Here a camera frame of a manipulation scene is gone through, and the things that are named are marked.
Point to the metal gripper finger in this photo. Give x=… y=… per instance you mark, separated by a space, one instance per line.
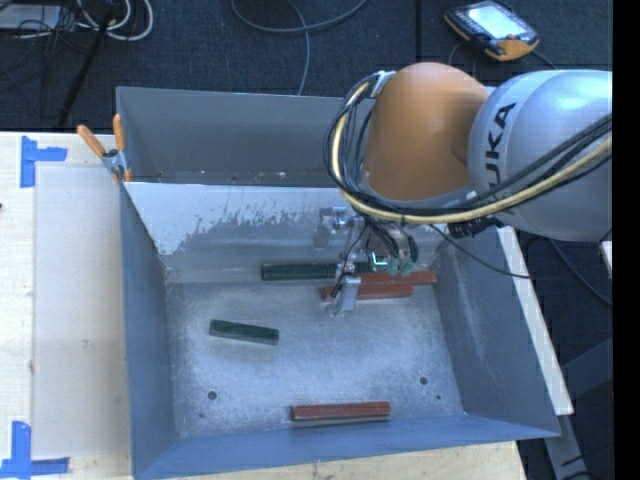
x=327 y=230
x=347 y=295

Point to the red-brown flat block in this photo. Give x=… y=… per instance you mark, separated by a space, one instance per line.
x=417 y=277
x=385 y=291
x=341 y=411

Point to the dark green flat block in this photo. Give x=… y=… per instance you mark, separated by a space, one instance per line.
x=300 y=271
x=244 y=332

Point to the grey metal bin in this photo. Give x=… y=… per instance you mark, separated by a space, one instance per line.
x=320 y=358

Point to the black cylinder on white bracket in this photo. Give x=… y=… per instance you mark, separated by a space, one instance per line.
x=412 y=249

